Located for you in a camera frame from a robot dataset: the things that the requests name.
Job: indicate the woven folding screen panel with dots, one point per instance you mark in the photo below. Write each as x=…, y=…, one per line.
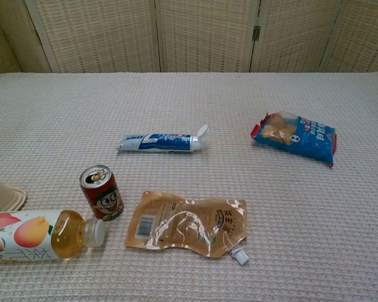
x=97, y=34
x=204, y=34
x=0, y=47
x=293, y=34
x=365, y=47

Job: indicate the white woven tablecloth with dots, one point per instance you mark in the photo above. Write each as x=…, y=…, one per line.
x=208, y=176

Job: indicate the peach tea bottle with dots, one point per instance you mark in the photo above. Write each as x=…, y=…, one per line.
x=28, y=232

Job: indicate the beige takeaway box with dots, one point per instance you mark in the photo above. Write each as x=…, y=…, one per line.
x=3, y=196

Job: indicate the metal screen hinge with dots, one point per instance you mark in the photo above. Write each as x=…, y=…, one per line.
x=256, y=33

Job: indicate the blue white toothpaste tube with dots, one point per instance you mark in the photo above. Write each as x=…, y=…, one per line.
x=163, y=142

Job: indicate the red cartoon drink can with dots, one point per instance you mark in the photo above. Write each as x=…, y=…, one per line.
x=104, y=195

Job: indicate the brown spout pouch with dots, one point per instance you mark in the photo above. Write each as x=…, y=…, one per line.
x=182, y=223

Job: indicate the blue snack bag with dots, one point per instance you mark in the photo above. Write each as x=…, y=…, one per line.
x=312, y=141

